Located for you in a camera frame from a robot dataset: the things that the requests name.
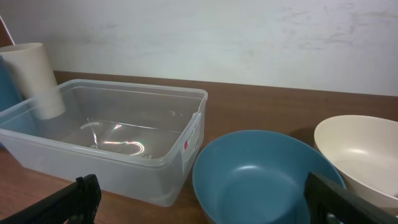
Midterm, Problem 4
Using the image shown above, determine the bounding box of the cream cup back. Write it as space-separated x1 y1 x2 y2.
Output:
1 43 66 119

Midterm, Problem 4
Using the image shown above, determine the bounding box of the blue bowl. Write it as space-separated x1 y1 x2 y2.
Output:
193 130 346 223

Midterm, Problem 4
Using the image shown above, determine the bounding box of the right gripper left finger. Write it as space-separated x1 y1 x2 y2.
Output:
1 174 101 224

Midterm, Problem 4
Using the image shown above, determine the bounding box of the clear plastic storage container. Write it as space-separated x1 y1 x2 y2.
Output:
1 80 208 207

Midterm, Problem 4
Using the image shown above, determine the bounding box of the cream bowl upper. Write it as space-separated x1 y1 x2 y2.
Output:
314 115 397 216

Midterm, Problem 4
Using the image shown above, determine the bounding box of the blue cup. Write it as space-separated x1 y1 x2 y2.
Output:
0 56 23 111

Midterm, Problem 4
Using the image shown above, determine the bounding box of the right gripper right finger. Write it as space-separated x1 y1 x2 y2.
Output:
304 172 397 224

